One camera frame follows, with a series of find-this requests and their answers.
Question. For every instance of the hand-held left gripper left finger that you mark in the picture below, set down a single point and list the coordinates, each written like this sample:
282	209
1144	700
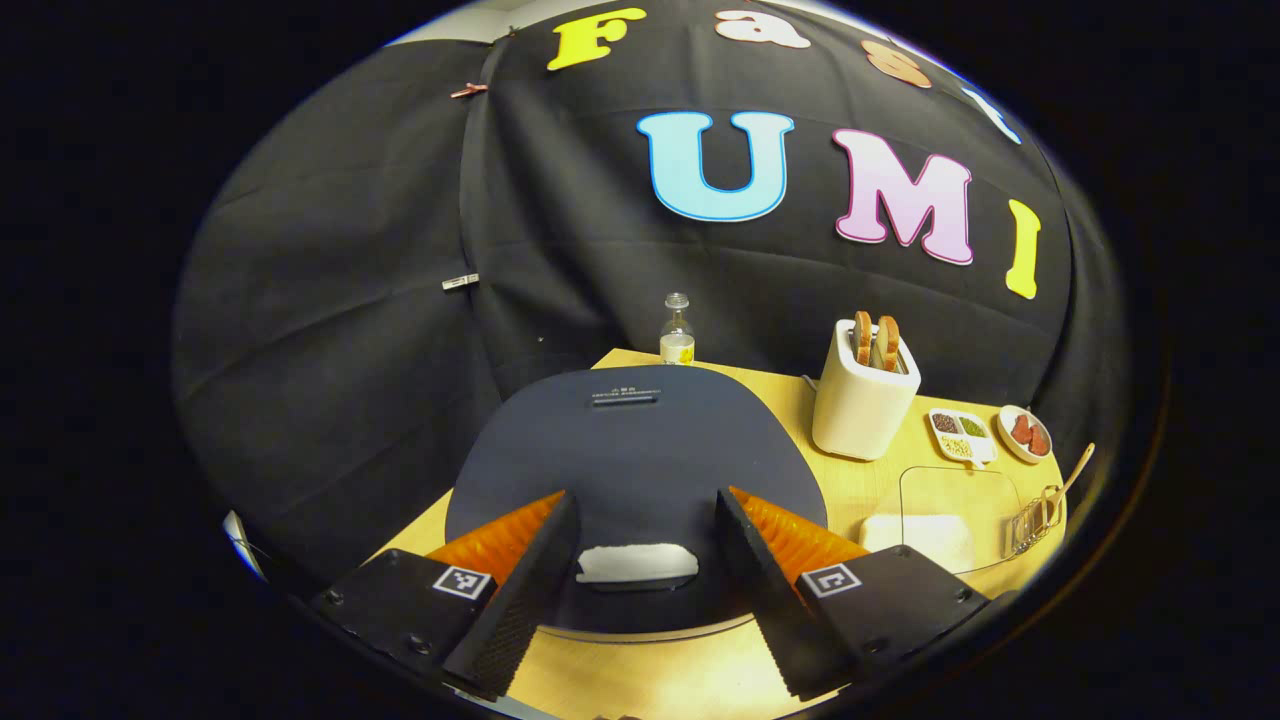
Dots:
525	600

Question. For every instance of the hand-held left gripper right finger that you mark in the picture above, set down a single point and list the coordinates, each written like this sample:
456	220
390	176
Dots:
765	600

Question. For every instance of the clear container of rice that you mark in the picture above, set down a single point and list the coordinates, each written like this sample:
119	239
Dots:
920	540

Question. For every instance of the dark grey rice cooker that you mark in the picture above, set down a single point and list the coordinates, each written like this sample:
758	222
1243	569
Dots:
640	450

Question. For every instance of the wooden spoon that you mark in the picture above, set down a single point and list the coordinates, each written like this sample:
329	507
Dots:
1075	470

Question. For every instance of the white toaster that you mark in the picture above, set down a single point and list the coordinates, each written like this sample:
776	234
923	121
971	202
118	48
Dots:
860	410

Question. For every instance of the white divided bean dish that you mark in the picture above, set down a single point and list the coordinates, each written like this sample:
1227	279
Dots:
960	435

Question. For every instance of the small glass bottle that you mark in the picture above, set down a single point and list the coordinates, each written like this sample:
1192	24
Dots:
677	345

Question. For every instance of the toast slice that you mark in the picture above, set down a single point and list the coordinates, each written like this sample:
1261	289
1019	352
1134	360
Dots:
888	343
863	338

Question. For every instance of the white plate with red meat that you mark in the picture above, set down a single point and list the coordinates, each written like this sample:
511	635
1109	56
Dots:
1028	435

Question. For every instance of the silver clip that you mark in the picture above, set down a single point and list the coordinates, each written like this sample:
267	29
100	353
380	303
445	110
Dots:
460	282

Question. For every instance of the black backdrop cloth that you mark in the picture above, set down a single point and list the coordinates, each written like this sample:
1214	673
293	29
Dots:
350	250

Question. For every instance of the pink clip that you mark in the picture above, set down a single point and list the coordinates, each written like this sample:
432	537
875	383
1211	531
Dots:
468	90

